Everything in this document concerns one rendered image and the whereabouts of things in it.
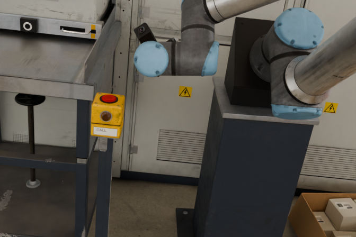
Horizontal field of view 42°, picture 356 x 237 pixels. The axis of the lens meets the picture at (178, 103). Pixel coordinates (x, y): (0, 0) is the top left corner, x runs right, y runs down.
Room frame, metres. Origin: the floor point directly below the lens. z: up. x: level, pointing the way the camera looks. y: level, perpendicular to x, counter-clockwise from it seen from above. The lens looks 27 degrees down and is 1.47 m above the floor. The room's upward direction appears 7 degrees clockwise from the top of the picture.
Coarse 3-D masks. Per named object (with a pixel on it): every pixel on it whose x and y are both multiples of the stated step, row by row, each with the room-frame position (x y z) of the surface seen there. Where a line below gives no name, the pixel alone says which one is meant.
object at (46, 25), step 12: (0, 12) 1.65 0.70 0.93; (0, 24) 1.64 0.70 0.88; (12, 24) 1.64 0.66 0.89; (48, 24) 1.65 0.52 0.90; (60, 24) 1.65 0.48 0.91; (72, 24) 1.65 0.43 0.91; (84, 24) 1.65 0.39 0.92; (96, 24) 1.65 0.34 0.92; (72, 36) 1.65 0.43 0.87; (84, 36) 1.65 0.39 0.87; (96, 36) 1.65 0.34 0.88
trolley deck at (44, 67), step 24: (120, 24) 1.93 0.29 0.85; (0, 48) 1.49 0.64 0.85; (24, 48) 1.52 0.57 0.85; (48, 48) 1.55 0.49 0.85; (72, 48) 1.58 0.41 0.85; (0, 72) 1.29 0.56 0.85; (24, 72) 1.32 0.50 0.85; (48, 72) 1.34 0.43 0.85; (72, 72) 1.36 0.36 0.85; (96, 72) 1.39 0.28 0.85; (72, 96) 1.29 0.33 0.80
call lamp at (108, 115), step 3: (102, 111) 1.06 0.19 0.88; (105, 111) 1.06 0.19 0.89; (108, 111) 1.06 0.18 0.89; (102, 114) 1.05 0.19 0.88; (105, 114) 1.05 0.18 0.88; (108, 114) 1.05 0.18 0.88; (111, 114) 1.06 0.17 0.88; (102, 117) 1.05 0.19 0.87; (105, 117) 1.05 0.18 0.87; (108, 117) 1.05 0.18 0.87; (111, 117) 1.06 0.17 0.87; (102, 120) 1.06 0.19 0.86; (105, 120) 1.05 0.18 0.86; (108, 120) 1.05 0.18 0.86
